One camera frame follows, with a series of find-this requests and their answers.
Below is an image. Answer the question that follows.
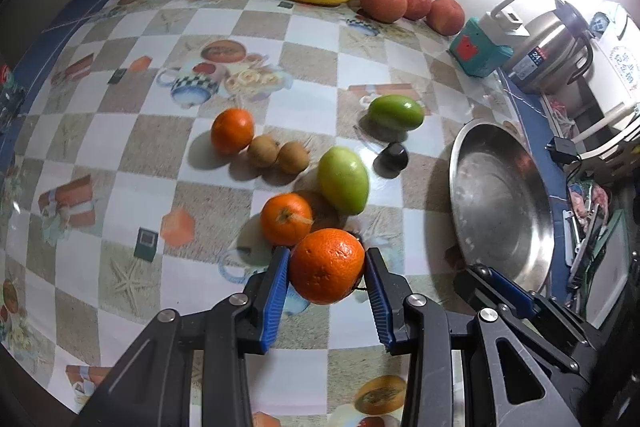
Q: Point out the orange with stem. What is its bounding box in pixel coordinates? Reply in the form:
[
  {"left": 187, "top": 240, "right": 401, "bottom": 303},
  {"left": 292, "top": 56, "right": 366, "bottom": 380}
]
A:
[{"left": 260, "top": 193, "right": 314, "bottom": 247}]

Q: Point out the red apple left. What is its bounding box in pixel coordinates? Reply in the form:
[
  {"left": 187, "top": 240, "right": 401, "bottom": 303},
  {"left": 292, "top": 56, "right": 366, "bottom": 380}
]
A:
[{"left": 360, "top": 0, "right": 408, "bottom": 24}]

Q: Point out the red apple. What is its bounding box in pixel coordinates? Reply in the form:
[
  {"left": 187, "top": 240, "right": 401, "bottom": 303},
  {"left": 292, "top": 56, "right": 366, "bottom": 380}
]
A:
[
  {"left": 404, "top": 0, "right": 432, "bottom": 20},
  {"left": 360, "top": 0, "right": 408, "bottom": 24},
  {"left": 425, "top": 0, "right": 465, "bottom": 37}
]

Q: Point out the red apple middle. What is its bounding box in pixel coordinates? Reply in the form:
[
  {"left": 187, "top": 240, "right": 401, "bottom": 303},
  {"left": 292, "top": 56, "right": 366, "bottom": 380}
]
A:
[{"left": 404, "top": 0, "right": 432, "bottom": 20}]

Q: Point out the orange with rough skin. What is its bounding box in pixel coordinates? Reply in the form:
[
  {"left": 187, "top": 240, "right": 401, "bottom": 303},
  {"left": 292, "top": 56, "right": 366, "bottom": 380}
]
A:
[{"left": 288, "top": 229, "right": 364, "bottom": 306}]

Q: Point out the stainless steel bowl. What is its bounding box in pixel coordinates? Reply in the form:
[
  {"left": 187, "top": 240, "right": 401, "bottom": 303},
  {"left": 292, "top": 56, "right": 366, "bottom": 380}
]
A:
[{"left": 448, "top": 119, "right": 554, "bottom": 291}]

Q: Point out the brown round fruit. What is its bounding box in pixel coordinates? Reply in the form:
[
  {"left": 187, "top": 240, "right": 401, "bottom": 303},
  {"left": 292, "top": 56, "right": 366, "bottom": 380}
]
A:
[
  {"left": 277, "top": 141, "right": 310, "bottom": 176},
  {"left": 247, "top": 134, "right": 280, "bottom": 169}
]

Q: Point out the checkered plastic tablecloth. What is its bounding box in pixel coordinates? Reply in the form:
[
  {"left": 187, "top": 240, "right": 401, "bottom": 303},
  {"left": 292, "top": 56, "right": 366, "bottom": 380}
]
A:
[{"left": 1, "top": 0, "right": 521, "bottom": 412}]

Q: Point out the blue striped cloth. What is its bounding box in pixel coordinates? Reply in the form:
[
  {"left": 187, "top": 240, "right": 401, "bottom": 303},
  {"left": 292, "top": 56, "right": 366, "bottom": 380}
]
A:
[{"left": 498, "top": 69, "right": 570, "bottom": 300}]

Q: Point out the smooth orange tangerine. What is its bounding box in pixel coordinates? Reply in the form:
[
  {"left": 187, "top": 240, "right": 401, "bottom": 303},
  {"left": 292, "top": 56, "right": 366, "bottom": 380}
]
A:
[{"left": 210, "top": 108, "right": 254, "bottom": 155}]

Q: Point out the clear plastic container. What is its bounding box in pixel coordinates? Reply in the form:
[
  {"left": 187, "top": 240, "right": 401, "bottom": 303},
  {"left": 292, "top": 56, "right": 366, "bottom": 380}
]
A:
[{"left": 0, "top": 63, "right": 25, "bottom": 134}]

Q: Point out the red apple right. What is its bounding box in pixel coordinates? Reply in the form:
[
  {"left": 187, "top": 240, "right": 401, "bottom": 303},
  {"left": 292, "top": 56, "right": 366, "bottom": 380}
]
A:
[{"left": 425, "top": 0, "right": 465, "bottom": 37}]

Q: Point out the small green mango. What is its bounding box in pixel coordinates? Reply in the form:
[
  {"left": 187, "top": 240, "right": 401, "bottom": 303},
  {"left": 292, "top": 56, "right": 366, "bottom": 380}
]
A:
[{"left": 368, "top": 94, "right": 424, "bottom": 131}]

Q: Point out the stainless steel kettle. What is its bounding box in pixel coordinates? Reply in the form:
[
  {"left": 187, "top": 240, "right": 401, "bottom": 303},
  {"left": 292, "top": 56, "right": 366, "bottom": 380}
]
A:
[{"left": 502, "top": 0, "right": 593, "bottom": 94}]

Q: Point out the black power adapter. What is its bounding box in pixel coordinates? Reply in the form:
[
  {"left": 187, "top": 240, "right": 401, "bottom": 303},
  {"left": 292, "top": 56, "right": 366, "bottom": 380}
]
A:
[{"left": 546, "top": 135, "right": 580, "bottom": 166}]

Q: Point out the teal box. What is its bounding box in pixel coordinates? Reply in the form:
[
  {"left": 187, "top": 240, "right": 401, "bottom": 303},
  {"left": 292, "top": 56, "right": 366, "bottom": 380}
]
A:
[{"left": 449, "top": 17, "right": 513, "bottom": 78}]

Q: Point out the white power strip lamp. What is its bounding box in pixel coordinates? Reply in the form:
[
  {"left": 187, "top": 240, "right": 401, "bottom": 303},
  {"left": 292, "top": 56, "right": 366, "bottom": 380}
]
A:
[{"left": 477, "top": 0, "right": 552, "bottom": 44}]

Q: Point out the large pale green mango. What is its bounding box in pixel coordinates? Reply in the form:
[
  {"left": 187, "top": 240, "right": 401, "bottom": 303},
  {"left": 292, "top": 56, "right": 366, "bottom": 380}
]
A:
[{"left": 317, "top": 146, "right": 370, "bottom": 216}]

